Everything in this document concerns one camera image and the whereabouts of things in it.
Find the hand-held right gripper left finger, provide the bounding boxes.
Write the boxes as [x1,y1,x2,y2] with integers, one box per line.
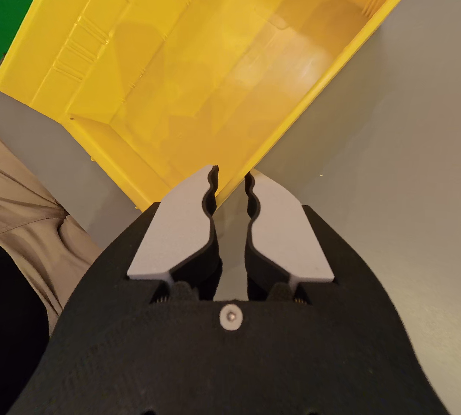
[126,165,222,300]

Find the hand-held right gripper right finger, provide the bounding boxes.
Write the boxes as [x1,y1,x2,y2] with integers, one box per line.
[244,168,335,301]

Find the yellow plastic box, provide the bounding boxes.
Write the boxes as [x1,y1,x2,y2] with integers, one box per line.
[0,0,441,212]

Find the person's beige trousers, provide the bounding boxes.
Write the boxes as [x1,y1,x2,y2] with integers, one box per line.
[0,140,103,336]

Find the person's dark top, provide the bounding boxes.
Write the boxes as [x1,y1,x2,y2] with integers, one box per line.
[0,246,50,415]

